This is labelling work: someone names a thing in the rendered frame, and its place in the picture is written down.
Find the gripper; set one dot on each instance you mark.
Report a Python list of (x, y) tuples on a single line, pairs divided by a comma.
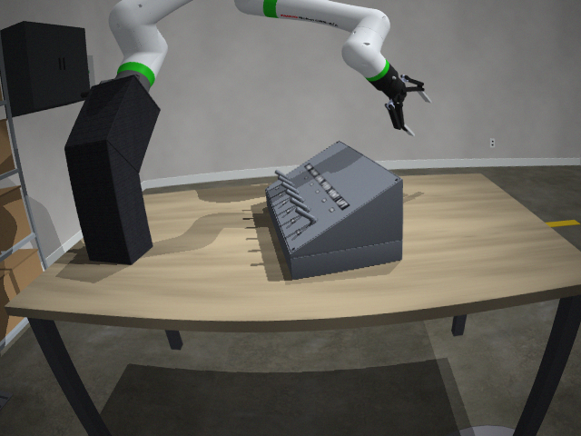
[(396, 114)]

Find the grey switch console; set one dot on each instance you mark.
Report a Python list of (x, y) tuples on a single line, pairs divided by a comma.
[(357, 208)]

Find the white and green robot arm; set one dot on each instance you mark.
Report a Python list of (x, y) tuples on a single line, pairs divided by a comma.
[(133, 24)]

